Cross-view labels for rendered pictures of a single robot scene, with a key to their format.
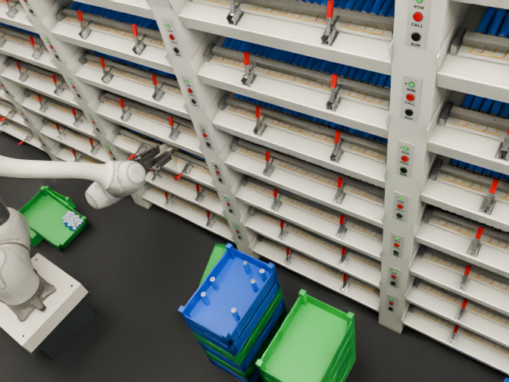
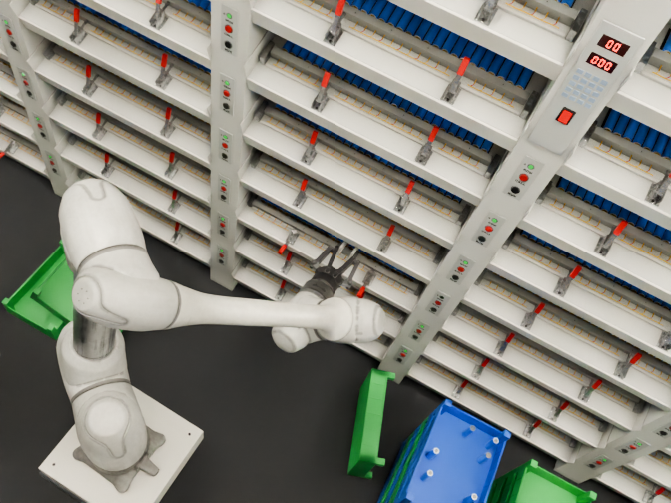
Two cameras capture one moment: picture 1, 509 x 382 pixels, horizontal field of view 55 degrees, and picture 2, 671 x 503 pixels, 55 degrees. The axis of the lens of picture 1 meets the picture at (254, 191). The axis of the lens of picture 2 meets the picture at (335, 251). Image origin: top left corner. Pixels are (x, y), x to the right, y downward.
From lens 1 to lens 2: 114 cm
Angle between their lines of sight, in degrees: 21
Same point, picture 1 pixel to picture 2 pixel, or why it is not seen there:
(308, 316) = (531, 489)
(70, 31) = (287, 89)
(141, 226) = not seen: hidden behind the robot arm
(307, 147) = (627, 323)
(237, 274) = (451, 437)
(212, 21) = (620, 190)
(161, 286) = (277, 413)
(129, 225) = not seen: hidden behind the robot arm
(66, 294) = (183, 447)
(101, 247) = (170, 348)
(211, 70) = (544, 218)
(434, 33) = not seen: outside the picture
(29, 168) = (243, 314)
